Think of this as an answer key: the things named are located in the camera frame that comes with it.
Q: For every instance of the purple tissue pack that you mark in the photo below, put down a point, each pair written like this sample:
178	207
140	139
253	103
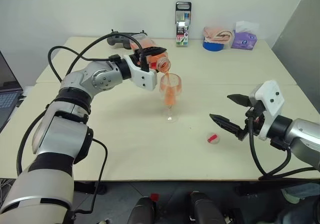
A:
243	40

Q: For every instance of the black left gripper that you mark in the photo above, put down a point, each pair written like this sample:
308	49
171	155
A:
143	59

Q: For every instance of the white bottle cap red tape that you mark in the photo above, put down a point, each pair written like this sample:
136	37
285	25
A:
213	138

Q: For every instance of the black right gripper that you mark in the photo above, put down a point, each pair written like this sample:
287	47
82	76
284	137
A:
256	119

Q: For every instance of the dark rounded shape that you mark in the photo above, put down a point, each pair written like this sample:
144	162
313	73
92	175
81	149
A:
143	211
205	209

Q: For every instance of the dark grey handheld controller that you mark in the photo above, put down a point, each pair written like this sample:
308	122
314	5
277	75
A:
116	40

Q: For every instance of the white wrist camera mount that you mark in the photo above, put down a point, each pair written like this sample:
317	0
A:
145	77
271	99

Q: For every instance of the marker pen pack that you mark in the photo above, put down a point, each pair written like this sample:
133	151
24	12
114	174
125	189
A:
183	26

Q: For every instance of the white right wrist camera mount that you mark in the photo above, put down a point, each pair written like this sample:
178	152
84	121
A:
271	99

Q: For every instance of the blue tape roll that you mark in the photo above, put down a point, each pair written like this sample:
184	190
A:
212	47

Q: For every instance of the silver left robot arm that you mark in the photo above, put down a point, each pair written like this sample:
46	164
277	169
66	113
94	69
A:
62	124

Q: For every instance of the small red block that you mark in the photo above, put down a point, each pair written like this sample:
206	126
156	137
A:
154	197

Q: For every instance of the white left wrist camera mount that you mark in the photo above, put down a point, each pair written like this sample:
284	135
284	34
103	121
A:
145	77

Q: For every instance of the clear wine glass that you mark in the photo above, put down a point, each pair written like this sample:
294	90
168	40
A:
170	89

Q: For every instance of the blue jeans leg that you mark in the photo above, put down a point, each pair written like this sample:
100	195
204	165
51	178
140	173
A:
302	191

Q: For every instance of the grey laptop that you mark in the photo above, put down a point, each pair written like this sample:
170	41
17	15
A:
7	94

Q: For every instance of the pink folded towel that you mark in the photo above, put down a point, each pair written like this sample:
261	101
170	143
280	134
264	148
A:
218	34

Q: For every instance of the bottle of orange liquid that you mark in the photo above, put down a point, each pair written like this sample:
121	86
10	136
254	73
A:
147	42

